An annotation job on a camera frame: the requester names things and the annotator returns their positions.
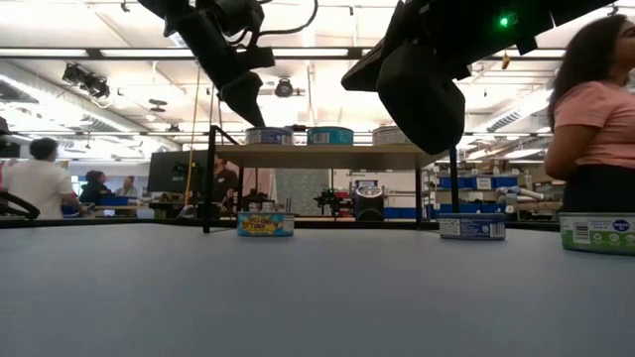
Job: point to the black overhead frame beam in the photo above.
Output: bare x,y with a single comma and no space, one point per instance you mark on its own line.
354,52

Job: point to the blue storage bin rack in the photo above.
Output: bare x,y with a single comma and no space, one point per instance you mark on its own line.
503,182

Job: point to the person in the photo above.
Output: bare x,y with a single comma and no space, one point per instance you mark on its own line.
595,129
225,181
94,191
39,183
128,188

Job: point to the green label seafood can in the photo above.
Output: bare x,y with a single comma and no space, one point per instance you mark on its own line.
384,136
597,233

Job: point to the silver ceiling duct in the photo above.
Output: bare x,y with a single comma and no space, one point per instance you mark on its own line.
516,119

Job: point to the wooden bench top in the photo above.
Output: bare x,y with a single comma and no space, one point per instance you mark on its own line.
538,205

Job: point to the black monitor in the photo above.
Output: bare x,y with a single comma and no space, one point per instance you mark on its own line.
168,173

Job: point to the background black robot arm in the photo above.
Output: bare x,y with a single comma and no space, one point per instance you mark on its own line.
330,198

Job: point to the black overhead camera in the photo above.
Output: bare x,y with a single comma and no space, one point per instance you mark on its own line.
284,88

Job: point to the teal label seafood can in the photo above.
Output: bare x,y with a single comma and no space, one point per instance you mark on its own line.
330,136

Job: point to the small yellow hanging tag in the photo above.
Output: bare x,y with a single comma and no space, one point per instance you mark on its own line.
505,60

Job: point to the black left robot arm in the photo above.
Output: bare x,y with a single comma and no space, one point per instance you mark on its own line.
228,12

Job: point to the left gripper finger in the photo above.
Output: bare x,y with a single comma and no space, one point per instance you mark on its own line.
245,94

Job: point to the blue label seafood can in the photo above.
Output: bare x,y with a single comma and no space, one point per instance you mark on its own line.
270,136
471,227

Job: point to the yellow label tuna can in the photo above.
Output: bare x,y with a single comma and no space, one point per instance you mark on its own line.
265,224

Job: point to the black ceiling disc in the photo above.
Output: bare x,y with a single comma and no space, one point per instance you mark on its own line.
158,102

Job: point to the blue table mat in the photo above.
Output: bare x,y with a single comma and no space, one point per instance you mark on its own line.
317,297

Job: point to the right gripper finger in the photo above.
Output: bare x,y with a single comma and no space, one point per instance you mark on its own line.
369,69

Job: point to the black metal table frame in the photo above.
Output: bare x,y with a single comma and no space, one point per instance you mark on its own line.
124,223

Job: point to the wooden shelf black metal legs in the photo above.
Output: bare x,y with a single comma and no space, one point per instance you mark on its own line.
322,156

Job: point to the black track light cluster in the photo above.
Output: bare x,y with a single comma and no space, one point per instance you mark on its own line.
91,86

